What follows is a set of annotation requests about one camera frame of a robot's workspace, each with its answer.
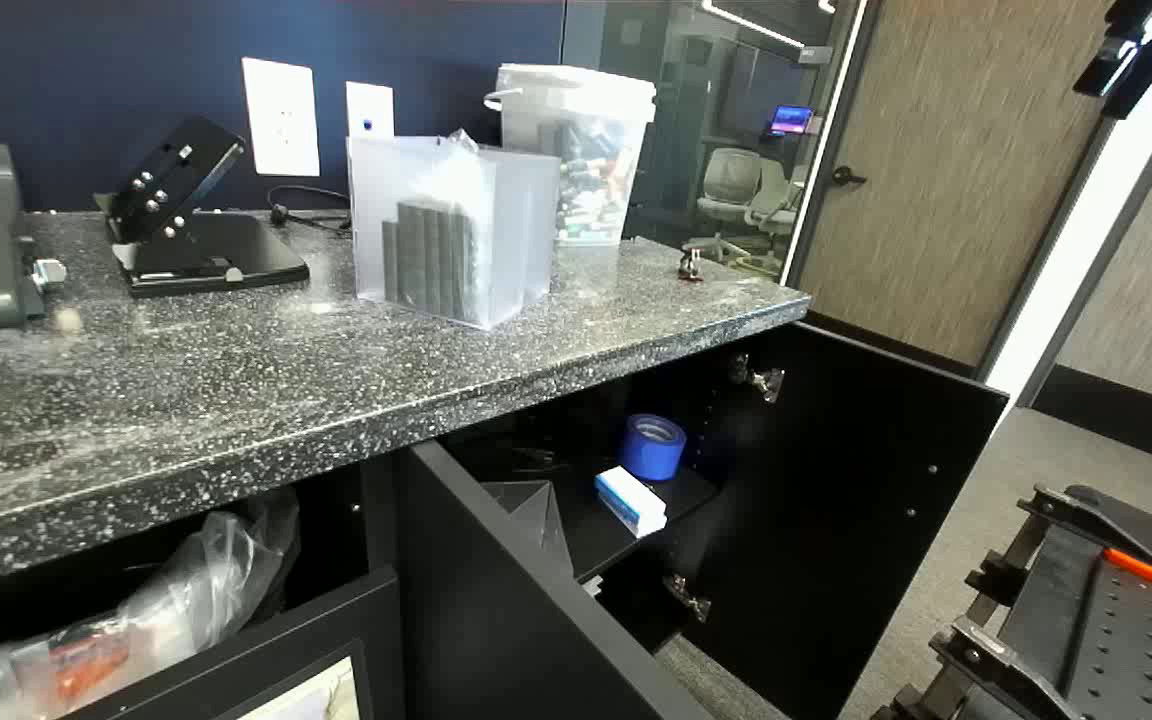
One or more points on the clear plastic trash bag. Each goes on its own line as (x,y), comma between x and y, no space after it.
(136,613)

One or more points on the white wall outlet plate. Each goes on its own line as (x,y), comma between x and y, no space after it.
(283,116)

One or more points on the clear plastic box with foam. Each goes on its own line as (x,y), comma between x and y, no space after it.
(450,227)

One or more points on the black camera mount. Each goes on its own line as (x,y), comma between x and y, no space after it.
(1151,46)

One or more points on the black cabinet shelf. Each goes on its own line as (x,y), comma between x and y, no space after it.
(619,515)

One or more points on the small white wall plate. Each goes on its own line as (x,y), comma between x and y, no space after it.
(369,109)

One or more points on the black angled metal stand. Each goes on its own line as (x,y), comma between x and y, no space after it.
(190,212)

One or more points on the small dark object on counter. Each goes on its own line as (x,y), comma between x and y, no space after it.
(690,260)

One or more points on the white plastic bucket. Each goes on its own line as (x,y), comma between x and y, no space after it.
(587,144)

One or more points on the black open cabinet door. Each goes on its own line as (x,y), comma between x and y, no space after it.
(508,613)
(857,504)

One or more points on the white and blue small box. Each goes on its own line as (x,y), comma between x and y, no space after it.
(631,500)

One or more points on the metal cabinet hinge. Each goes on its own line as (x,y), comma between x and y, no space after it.
(763,378)
(685,595)

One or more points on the blue tape roll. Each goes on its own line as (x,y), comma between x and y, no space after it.
(654,444)

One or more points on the black open left cabinet door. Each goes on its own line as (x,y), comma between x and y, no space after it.
(508,613)

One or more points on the black open right cabinet door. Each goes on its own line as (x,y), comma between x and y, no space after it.
(857,504)

